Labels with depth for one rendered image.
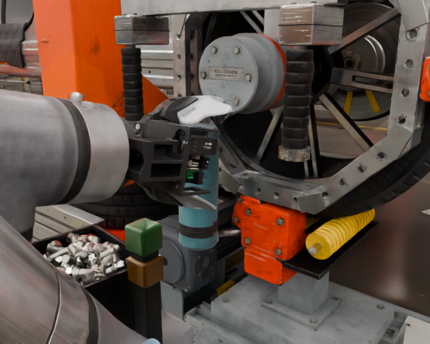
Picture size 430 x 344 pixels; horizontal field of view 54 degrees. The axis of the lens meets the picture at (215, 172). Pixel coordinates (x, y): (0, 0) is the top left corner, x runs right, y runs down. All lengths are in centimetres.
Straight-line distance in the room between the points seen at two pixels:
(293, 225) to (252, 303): 37
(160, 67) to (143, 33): 81
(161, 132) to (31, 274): 28
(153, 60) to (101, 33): 53
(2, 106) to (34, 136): 3
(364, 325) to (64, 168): 97
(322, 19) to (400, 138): 27
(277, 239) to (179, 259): 35
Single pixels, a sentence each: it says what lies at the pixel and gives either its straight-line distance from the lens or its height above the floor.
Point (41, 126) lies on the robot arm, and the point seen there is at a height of 85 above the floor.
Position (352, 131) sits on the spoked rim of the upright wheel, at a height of 73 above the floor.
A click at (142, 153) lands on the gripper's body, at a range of 37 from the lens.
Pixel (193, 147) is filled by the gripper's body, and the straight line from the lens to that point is 43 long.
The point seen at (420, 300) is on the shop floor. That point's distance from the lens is 179.
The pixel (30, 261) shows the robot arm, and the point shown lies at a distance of 19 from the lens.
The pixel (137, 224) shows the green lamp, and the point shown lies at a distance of 61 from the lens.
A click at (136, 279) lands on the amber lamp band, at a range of 63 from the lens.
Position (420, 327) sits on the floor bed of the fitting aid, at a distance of 150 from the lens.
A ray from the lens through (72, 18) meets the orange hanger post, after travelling 108.
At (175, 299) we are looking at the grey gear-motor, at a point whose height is 16.
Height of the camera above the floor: 90
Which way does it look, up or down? 17 degrees down
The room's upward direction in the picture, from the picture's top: straight up
